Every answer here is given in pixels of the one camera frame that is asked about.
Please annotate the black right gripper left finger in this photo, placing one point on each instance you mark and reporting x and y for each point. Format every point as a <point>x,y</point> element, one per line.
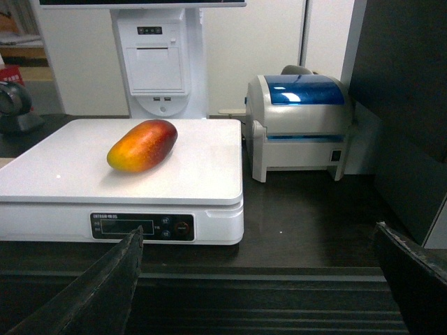
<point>97,302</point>

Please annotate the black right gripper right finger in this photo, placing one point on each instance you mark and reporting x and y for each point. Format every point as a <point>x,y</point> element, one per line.
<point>417,280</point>

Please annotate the dark red yellow mango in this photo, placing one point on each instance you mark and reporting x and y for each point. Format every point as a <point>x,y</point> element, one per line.
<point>143,147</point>

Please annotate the black slatted checkout counter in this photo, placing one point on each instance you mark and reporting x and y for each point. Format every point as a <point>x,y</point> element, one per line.
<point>305,265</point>

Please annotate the white checkout scale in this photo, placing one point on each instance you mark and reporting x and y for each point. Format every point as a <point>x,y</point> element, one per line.
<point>62,189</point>

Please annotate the white blue label printer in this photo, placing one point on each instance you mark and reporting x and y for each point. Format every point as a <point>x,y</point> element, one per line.
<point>297,122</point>

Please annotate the black round barcode scanner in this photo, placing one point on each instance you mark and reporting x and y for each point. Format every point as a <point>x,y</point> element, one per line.
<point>16,114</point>

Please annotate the red fire equipment box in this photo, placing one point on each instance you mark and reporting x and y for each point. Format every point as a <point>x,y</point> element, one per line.
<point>11,73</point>

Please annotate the wooden pallet stack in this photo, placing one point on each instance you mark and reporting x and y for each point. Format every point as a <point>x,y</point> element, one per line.
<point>21,42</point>

